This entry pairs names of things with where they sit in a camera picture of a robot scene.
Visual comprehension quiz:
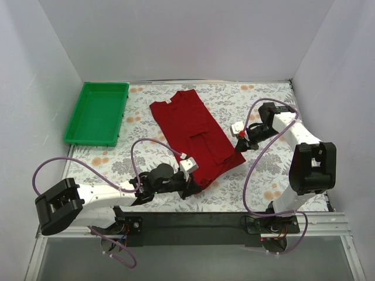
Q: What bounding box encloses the red t shirt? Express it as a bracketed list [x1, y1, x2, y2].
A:
[150, 90, 245, 190]

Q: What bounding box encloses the green plastic tray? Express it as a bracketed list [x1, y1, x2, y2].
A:
[63, 82, 129, 147]

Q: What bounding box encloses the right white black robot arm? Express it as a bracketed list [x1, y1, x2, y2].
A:
[230, 98, 336, 234]

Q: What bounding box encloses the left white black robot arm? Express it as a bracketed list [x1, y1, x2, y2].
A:
[35, 159, 200, 236]

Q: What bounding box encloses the floral patterned table mat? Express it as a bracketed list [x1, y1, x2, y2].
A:
[64, 83, 296, 212]

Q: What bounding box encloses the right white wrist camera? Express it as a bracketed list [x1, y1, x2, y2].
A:
[230, 121, 249, 145]

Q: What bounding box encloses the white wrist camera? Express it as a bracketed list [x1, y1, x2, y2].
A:
[230, 121, 249, 145]
[179, 153, 199, 177]

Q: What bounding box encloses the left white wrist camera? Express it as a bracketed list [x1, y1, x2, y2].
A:
[179, 153, 199, 177]

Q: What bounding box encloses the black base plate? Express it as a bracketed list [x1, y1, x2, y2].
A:
[117, 212, 299, 246]

